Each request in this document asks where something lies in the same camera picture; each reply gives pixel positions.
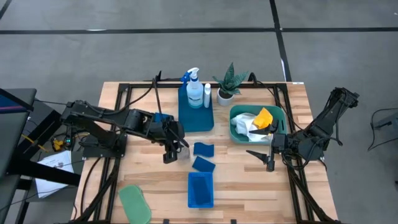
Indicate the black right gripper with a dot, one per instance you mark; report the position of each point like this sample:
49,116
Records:
283,143

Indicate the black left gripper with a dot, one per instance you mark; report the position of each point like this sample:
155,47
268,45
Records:
164,130

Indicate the blue wavy-edged sponge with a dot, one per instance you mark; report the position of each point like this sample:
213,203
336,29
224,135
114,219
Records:
203,150

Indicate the yellow oval cloth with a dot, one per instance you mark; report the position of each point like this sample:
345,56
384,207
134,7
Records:
263,118

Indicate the white cloth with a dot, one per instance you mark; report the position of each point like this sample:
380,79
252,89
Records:
244,126

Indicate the white blue-trigger spray bottle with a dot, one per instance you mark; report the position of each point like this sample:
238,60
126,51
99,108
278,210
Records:
195,93

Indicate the white blue-printed tube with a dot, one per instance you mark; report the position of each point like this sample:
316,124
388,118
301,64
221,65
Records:
207,96

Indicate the green oval cloth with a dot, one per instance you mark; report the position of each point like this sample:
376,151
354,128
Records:
135,205

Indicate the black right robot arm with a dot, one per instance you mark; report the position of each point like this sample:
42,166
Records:
323,130

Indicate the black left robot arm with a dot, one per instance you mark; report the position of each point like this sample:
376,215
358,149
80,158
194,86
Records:
102,121

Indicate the teal plastic tub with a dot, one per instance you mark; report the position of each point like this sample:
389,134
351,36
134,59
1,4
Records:
281,115

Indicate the dark teal rectangular tray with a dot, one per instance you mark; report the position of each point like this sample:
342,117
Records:
199,119

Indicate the blue slotted plastic basket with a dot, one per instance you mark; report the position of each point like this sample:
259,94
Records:
190,189

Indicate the snake plant in white pot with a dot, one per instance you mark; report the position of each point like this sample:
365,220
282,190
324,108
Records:
228,90

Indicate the black box with green light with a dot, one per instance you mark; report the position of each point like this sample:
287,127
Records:
68,143

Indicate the white paper sheets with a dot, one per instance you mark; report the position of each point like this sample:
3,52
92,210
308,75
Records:
59,160

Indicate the grey floor stand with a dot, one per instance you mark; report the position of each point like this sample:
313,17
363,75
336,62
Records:
390,121

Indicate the black side stand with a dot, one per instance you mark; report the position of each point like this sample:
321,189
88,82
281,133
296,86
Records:
12,130

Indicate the black metal table frame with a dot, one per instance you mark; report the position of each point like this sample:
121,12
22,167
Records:
140,85

